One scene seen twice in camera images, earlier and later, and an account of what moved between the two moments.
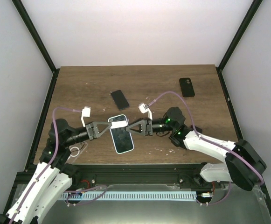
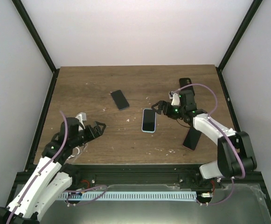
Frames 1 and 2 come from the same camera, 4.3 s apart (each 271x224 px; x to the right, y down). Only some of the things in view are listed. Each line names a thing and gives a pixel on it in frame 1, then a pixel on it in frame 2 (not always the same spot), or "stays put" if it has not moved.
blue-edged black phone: [120, 100] stays put
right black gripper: [146, 129] to [166, 112]
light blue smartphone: [122, 138] to [149, 121]
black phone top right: [186, 87] stays put
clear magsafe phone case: [76, 150] stays put
